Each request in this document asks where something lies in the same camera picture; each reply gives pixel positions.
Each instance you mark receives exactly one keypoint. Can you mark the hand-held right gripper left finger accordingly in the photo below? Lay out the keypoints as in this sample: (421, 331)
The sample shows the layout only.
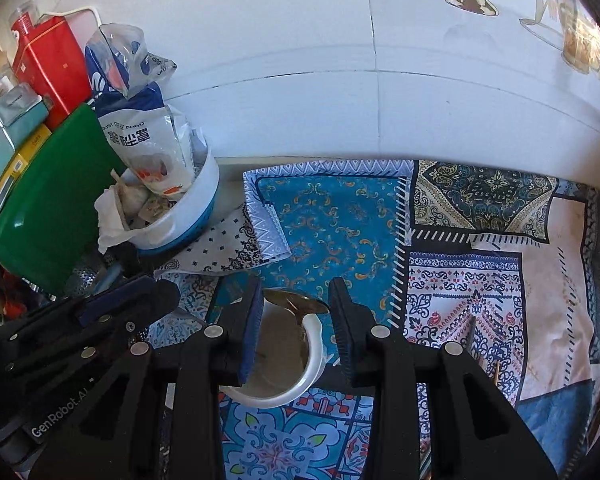
(250, 332)

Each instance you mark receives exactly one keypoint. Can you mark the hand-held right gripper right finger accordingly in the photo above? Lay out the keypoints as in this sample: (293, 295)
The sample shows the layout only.
(341, 332)

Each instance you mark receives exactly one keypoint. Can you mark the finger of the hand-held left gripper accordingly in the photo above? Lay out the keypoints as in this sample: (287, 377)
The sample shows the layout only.
(80, 352)
(130, 296)

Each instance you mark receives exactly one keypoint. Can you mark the white cup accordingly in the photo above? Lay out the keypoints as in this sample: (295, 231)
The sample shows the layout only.
(280, 355)

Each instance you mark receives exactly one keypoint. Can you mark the gold spoon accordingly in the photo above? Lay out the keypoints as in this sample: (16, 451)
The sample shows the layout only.
(300, 304)

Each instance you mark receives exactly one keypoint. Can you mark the wooden chopstick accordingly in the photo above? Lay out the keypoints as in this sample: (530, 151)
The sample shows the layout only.
(496, 372)

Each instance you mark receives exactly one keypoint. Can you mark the perforated metal strainer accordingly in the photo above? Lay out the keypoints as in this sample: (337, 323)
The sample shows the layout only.
(86, 275)

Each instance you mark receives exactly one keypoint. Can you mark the crumpled white tissue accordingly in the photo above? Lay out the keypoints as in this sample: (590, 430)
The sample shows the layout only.
(112, 220)

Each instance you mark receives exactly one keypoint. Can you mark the white and blue round tub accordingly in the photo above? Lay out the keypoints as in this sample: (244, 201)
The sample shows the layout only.
(195, 210)

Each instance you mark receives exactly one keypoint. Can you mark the green plastic tray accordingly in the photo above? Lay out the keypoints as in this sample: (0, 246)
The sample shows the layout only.
(50, 200)

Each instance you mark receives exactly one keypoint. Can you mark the white printed food bag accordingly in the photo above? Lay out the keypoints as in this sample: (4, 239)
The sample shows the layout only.
(150, 145)

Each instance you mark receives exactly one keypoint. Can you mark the patterned tablecloth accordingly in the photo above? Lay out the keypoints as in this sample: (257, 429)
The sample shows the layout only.
(480, 260)

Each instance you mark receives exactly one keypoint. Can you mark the yellow carton box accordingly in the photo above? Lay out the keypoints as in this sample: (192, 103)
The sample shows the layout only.
(25, 152)

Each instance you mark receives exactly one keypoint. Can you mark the teal carton box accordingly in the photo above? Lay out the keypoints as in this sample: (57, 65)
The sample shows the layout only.
(10, 125)

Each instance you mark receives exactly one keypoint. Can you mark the blue and white plastic bag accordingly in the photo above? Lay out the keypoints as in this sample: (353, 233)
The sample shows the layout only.
(125, 65)

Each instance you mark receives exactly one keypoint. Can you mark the red tin box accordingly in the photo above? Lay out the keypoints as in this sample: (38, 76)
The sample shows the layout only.
(50, 65)

